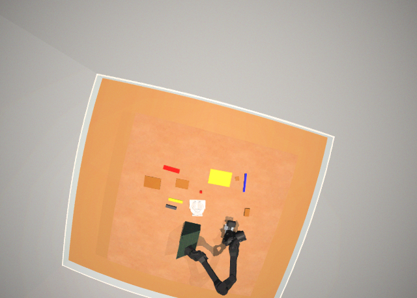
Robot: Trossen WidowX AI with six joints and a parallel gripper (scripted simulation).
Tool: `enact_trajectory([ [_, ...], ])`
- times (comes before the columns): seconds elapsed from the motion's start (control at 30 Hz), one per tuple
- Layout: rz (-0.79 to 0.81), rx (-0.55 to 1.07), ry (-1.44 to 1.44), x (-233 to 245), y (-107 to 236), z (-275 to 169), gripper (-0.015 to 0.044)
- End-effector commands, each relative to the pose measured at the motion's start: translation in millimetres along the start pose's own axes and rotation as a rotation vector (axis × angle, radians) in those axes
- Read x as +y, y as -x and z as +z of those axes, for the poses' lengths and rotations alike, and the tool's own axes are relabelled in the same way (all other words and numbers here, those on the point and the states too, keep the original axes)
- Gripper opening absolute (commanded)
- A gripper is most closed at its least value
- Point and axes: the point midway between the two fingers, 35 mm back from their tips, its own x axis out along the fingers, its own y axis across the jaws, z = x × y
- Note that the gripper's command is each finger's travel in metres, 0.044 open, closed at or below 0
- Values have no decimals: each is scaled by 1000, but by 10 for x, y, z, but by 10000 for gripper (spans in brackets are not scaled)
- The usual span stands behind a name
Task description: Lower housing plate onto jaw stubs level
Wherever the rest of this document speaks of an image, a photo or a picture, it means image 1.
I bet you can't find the yellow flat plate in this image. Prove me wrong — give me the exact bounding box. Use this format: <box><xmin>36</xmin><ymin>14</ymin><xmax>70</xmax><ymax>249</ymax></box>
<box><xmin>208</xmin><ymin>169</ymin><xmax>233</xmax><ymax>187</ymax></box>

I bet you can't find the red flat plate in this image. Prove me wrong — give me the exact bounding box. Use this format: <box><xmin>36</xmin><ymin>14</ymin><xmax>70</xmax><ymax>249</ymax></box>
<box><xmin>164</xmin><ymin>165</ymin><xmax>180</xmax><ymax>173</ymax></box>

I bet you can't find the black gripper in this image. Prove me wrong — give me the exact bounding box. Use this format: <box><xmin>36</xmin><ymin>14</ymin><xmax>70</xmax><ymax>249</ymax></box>
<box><xmin>222</xmin><ymin>220</ymin><xmax>236</xmax><ymax>244</ymax></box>

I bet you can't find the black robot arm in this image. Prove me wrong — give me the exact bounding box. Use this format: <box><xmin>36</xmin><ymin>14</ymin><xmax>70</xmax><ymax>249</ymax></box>
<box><xmin>184</xmin><ymin>230</ymin><xmax>247</xmax><ymax>295</ymax></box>

